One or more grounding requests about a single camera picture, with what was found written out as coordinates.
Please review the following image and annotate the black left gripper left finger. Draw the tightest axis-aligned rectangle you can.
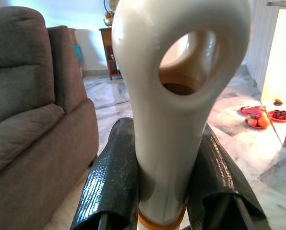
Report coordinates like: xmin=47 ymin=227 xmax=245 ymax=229
xmin=70 ymin=117 xmax=141 ymax=230

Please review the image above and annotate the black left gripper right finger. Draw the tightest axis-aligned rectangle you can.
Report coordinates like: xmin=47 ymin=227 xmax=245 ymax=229
xmin=185 ymin=123 xmax=273 ymax=230

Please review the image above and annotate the white handled broom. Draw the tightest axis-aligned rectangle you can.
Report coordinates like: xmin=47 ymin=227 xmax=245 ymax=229
xmin=111 ymin=0 xmax=251 ymax=230

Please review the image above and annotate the red plate with fruit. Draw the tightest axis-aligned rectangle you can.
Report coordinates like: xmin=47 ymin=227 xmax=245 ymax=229
xmin=245 ymin=106 xmax=271 ymax=130

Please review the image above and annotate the red tray with cups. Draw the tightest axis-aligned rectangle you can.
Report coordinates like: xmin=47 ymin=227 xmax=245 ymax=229
xmin=267 ymin=109 xmax=286 ymax=123

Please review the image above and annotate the brown fabric sofa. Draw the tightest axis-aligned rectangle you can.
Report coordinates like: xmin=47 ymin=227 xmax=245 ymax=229
xmin=0 ymin=6 xmax=100 ymax=230

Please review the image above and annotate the brown wooden cabinet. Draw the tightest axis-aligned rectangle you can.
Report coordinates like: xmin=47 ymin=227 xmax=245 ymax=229
xmin=98 ymin=27 xmax=122 ymax=81

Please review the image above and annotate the brass vase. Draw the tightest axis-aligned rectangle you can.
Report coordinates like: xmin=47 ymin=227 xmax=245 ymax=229
xmin=103 ymin=0 xmax=119 ymax=26

